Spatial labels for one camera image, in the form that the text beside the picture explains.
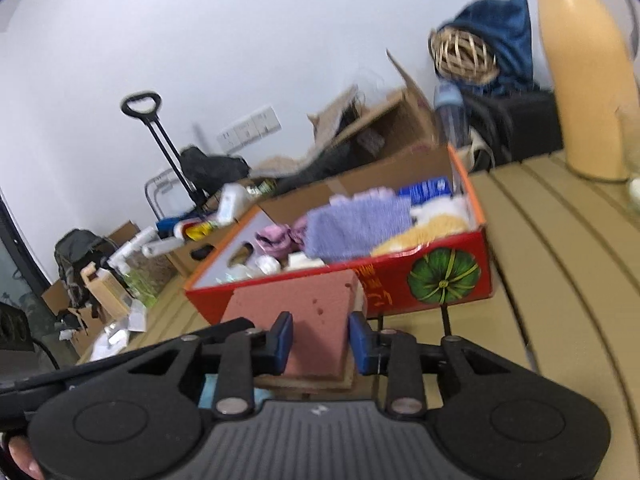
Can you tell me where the white grey bottle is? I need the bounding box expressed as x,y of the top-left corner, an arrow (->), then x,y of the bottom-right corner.
217,183 -> 254,224

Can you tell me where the clear plastic grain container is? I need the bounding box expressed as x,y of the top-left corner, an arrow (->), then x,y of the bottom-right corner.
124,254 -> 172,307

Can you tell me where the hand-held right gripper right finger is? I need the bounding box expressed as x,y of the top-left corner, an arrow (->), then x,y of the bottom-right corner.
348,311 -> 581,420

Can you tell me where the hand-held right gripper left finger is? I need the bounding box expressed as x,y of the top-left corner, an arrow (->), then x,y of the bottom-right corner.
65,311 -> 295,420

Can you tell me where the rattan ball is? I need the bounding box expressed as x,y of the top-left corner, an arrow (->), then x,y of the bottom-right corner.
429,27 -> 499,84

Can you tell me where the person's left hand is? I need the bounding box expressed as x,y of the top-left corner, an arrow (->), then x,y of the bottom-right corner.
6,434 -> 45,480

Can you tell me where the dark green backpack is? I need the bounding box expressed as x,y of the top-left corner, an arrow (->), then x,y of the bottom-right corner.
53,229 -> 119,307

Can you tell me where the mesh bath ball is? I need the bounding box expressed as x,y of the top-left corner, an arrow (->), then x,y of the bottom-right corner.
214,264 -> 262,284

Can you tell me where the blue fabric bag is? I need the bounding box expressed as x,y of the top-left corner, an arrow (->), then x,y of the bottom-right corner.
439,0 -> 534,97

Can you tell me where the purple towel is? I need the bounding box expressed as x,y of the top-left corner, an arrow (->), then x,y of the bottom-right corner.
304,194 -> 414,264

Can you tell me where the black framed glass door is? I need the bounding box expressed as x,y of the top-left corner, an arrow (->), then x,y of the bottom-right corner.
0,189 -> 42,302

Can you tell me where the beige cloth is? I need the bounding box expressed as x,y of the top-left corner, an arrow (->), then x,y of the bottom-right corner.
306,84 -> 362,147

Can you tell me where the small brown cardboard box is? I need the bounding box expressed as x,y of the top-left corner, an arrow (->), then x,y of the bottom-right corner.
166,194 -> 262,277

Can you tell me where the red cardboard box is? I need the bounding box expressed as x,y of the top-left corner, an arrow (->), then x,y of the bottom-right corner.
183,144 -> 494,327

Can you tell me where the yellow thermos jug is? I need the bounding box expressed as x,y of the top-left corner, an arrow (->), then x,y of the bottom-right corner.
521,0 -> 632,182

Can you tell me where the black trolley bag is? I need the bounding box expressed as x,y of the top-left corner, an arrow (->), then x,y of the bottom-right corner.
179,145 -> 251,194

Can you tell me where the blue tissue packet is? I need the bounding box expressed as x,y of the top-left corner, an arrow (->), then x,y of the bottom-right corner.
397,176 -> 454,206

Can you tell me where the glass cup with candle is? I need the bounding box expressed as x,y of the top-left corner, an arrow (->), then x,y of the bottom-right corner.
616,104 -> 640,202

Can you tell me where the tan paper carton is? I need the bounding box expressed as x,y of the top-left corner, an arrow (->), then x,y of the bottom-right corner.
82,262 -> 134,322

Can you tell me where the black trolley handle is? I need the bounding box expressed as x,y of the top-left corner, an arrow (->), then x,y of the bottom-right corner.
120,90 -> 209,209

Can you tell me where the yellow plush toy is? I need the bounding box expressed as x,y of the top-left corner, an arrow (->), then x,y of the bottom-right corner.
372,212 -> 472,257

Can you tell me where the blue water bottle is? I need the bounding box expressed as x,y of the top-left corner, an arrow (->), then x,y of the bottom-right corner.
433,83 -> 469,149

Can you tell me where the metal folding stool frame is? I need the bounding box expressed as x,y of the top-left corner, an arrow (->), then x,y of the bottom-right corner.
144,169 -> 194,217

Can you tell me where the black luggage bag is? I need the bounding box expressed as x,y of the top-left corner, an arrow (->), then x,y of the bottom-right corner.
466,91 -> 567,167

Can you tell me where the white paper leaflet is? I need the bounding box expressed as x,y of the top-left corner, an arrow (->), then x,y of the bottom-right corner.
89,309 -> 149,362

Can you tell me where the white wall socket panel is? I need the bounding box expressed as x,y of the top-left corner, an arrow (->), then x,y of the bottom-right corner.
216,105 -> 282,150

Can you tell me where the large open cardboard box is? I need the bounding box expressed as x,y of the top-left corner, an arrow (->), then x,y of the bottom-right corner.
306,49 -> 447,181

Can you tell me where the small white roll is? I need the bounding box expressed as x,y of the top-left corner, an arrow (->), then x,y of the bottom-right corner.
254,254 -> 282,276

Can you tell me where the white foam block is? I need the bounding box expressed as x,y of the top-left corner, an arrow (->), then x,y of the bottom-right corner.
287,252 -> 326,271

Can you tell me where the pink sponge block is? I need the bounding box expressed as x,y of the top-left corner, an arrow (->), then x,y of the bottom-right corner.
227,267 -> 364,382

